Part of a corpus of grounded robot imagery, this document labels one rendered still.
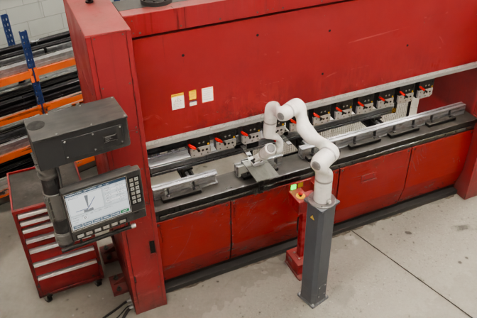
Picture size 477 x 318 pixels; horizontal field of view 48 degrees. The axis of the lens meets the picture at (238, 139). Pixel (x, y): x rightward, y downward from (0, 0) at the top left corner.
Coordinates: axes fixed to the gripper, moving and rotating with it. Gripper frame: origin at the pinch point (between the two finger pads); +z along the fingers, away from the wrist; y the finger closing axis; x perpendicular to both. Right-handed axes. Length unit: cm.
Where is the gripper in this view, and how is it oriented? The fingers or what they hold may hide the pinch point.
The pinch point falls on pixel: (257, 160)
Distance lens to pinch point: 408.5
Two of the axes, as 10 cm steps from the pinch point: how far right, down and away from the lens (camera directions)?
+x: 3.3, 9.2, -2.1
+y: -9.0, 2.5, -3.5
